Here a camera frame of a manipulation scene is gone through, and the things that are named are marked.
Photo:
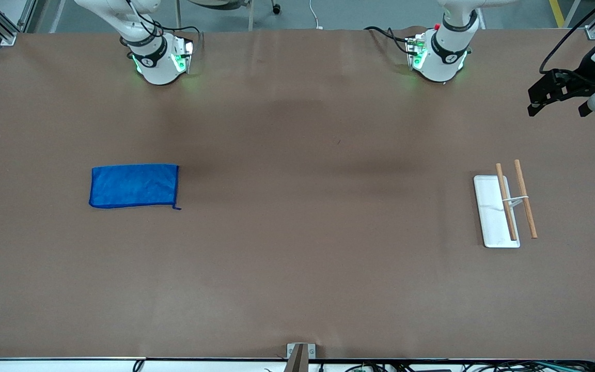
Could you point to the blue microfibre towel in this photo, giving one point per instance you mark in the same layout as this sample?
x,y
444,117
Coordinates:
x,y
132,186

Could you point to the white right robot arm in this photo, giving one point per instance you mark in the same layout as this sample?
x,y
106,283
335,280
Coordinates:
x,y
158,67

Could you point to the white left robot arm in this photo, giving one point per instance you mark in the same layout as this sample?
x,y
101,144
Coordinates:
x,y
442,57

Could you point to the white rack base tray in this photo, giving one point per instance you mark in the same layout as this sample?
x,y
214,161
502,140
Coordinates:
x,y
489,217

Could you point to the black chair castor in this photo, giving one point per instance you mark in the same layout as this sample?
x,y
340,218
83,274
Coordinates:
x,y
276,9

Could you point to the chair base with legs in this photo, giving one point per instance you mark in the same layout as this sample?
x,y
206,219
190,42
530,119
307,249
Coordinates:
x,y
250,18

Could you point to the brown table cover sheet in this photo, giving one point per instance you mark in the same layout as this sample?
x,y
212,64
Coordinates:
x,y
297,268

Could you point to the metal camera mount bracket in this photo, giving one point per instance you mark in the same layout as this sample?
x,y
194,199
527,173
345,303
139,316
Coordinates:
x,y
297,361

